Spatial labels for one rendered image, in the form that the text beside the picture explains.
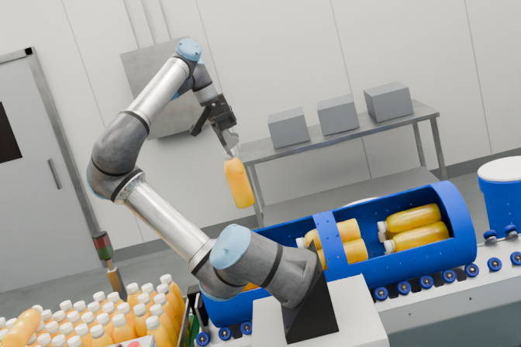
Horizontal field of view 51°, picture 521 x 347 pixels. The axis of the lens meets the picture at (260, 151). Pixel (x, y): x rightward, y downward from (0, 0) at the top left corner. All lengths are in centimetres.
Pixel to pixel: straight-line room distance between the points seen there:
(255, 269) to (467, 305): 84
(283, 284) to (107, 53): 410
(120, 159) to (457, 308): 116
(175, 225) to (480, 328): 108
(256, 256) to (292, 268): 9
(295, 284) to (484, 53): 429
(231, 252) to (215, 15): 387
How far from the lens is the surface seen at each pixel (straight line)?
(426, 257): 180
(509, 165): 256
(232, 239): 131
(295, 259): 134
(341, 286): 155
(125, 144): 141
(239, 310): 180
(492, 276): 194
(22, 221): 578
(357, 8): 507
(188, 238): 145
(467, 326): 198
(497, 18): 542
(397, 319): 189
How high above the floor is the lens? 189
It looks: 13 degrees down
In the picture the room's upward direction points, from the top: 15 degrees counter-clockwise
